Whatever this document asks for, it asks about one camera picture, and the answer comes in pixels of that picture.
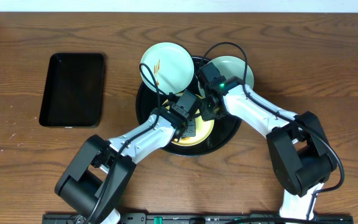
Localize yellow plate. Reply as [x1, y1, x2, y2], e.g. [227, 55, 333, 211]
[171, 110, 214, 147]

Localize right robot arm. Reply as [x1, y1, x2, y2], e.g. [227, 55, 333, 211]
[198, 75, 344, 222]

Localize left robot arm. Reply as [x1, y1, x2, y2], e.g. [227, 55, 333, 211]
[55, 104, 196, 223]

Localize round black tray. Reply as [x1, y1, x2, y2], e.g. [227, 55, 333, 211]
[135, 65, 242, 156]

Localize right light green plate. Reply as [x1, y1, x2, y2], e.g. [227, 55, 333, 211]
[198, 56, 254, 98]

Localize light green plate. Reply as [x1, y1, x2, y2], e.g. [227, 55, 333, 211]
[198, 56, 254, 98]
[140, 42, 195, 95]

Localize left light green plate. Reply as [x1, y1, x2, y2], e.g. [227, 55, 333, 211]
[140, 42, 195, 95]

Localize black rectangular bin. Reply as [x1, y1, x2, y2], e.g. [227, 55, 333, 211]
[39, 52, 106, 128]

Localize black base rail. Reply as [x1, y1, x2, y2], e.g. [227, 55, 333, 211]
[41, 212, 354, 224]

